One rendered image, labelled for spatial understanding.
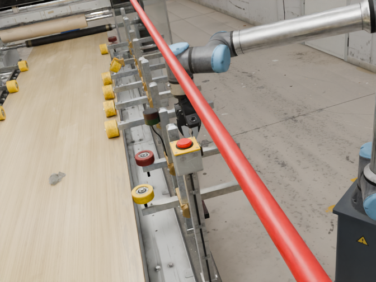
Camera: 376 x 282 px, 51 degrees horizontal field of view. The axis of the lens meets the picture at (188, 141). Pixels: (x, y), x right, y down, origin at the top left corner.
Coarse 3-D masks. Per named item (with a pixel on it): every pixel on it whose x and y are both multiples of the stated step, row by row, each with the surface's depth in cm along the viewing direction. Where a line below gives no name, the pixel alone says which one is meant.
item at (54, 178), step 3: (51, 174) 160; (54, 174) 161; (57, 174) 162; (60, 174) 160; (63, 174) 161; (51, 177) 157; (54, 177) 158; (57, 177) 159; (60, 177) 159; (51, 180) 157; (54, 180) 158; (57, 180) 157; (60, 180) 157; (51, 183) 155; (54, 183) 156
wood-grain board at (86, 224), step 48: (48, 48) 362; (96, 48) 335; (48, 96) 248; (96, 96) 234; (0, 144) 196; (48, 144) 188; (96, 144) 180; (0, 192) 157; (48, 192) 152; (96, 192) 147; (0, 240) 131; (48, 240) 127; (96, 240) 124
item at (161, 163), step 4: (236, 140) 172; (204, 148) 170; (208, 148) 170; (212, 148) 169; (216, 148) 169; (204, 152) 168; (208, 152) 169; (212, 152) 169; (216, 152) 170; (204, 156) 169; (156, 160) 168; (160, 160) 167; (164, 160) 167; (152, 164) 166; (156, 164) 166; (160, 164) 167; (164, 164) 167; (144, 168) 166; (148, 168) 166; (152, 168) 166; (156, 168) 167
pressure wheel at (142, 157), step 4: (140, 152) 166; (144, 152) 166; (148, 152) 166; (152, 152) 165; (136, 156) 164; (140, 156) 164; (144, 156) 164; (148, 156) 163; (152, 156) 163; (136, 160) 163; (140, 160) 161; (144, 160) 161; (148, 160) 162; (152, 160) 163; (140, 164) 162; (144, 164) 162; (148, 164) 163; (148, 172) 168; (148, 176) 169
